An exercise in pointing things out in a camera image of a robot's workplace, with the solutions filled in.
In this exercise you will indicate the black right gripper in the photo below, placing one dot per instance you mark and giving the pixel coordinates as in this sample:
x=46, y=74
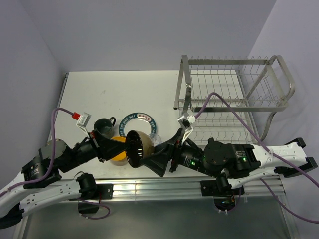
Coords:
x=163, y=152

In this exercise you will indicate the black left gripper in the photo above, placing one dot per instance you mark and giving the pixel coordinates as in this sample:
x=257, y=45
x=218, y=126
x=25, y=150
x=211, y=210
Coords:
x=108, y=148

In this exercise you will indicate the beige floral ceramic bowl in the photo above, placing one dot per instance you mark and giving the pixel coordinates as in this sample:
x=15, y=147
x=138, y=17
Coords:
x=138, y=146

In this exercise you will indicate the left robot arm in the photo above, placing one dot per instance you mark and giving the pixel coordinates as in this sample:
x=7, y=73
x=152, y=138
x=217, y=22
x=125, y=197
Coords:
x=27, y=191

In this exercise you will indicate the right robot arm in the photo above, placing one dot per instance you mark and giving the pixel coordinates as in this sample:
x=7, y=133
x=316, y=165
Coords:
x=230, y=166

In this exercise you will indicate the stainless steel dish rack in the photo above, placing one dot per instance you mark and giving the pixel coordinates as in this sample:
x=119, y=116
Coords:
x=236, y=99

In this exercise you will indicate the clear glass cup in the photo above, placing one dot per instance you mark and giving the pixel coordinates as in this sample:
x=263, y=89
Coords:
x=155, y=139

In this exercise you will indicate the dark green mug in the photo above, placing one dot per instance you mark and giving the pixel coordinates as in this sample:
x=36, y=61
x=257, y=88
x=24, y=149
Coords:
x=105, y=126

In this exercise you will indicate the orange plastic bowl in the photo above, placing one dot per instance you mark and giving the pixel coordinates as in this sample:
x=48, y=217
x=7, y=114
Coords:
x=122, y=155

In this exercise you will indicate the white plate green rim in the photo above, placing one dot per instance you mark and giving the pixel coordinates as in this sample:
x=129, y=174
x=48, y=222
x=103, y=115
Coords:
x=137, y=121

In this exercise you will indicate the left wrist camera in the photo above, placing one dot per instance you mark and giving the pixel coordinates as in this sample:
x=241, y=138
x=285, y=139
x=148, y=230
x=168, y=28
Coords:
x=82, y=121

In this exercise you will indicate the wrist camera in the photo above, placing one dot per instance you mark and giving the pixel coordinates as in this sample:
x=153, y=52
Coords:
x=186, y=122
x=82, y=121

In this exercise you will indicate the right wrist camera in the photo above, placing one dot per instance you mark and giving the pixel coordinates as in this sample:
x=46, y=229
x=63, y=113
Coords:
x=186, y=122

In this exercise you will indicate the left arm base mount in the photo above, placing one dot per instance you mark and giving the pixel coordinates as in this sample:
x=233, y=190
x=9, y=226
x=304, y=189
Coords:
x=104, y=191

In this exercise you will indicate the aluminium mounting rail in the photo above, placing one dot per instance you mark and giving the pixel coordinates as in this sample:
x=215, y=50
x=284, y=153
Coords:
x=180, y=188

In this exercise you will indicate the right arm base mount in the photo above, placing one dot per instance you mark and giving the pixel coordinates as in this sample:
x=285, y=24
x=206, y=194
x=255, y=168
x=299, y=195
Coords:
x=217, y=188

